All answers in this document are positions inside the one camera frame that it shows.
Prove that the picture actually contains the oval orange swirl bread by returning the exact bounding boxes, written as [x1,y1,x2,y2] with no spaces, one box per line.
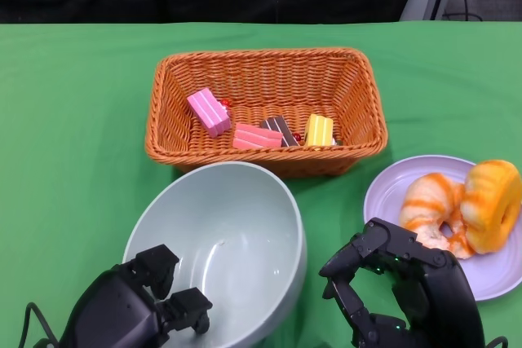
[459,159,522,254]

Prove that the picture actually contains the chocolate layer cake piece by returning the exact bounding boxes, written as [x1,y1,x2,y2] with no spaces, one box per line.
[260,115,302,148]

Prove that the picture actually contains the ring-shaped orange swirl bread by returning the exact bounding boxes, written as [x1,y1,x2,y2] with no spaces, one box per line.
[399,172,476,260]

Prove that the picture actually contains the green tablecloth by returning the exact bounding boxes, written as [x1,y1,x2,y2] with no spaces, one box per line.
[0,21,522,348]

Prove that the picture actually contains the salmon pink cake slice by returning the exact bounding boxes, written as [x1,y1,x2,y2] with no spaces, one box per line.
[232,122,284,150]

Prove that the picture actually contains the magenta cake slice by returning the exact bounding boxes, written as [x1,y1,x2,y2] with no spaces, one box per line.
[187,88,232,138]

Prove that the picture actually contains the orange wicker basket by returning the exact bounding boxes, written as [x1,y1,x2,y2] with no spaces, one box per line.
[145,48,388,179]

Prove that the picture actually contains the grey-green bowl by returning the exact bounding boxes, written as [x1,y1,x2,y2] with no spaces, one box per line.
[122,161,307,348]

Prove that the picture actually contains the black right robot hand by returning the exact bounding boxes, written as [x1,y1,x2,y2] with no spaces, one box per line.
[319,217,484,348]

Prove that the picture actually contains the pale lilac plate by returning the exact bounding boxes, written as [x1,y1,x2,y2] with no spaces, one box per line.
[363,155,522,302]

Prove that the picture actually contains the yellow cream cake slice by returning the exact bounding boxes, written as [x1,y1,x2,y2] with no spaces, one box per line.
[304,113,336,148]

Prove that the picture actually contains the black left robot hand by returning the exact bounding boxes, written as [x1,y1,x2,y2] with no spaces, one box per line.
[60,244,214,348]

